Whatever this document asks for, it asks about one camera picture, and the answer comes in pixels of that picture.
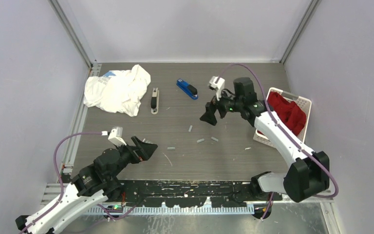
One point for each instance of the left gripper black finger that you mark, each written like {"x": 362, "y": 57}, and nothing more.
{"x": 146, "y": 150}
{"x": 137, "y": 142}

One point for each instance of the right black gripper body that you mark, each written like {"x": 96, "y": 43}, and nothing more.
{"x": 225, "y": 104}

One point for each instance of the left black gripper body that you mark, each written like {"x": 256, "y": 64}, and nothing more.
{"x": 128, "y": 156}

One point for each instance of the blue black stapler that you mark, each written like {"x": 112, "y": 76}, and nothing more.
{"x": 188, "y": 89}

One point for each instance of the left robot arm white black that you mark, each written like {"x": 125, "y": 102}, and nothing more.
{"x": 93, "y": 185}

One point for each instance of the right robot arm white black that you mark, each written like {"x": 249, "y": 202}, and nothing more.
{"x": 308, "y": 170}

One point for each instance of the white crumpled t-shirt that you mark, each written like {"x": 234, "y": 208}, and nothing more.
{"x": 117, "y": 91}

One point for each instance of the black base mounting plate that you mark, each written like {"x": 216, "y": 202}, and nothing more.
{"x": 186, "y": 193}

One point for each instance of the red cloth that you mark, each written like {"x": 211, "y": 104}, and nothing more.
{"x": 288, "y": 112}

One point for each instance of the white plastic basket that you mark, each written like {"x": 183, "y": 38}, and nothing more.
{"x": 304, "y": 103}

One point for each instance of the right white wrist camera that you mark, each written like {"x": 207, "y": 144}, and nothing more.
{"x": 217, "y": 84}

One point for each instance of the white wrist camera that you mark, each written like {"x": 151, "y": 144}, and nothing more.
{"x": 115, "y": 136}
{"x": 217, "y": 84}

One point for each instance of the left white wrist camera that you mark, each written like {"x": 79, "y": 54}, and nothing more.
{"x": 115, "y": 136}

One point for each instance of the white perforated cable rail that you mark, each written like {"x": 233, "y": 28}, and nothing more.
{"x": 204, "y": 210}

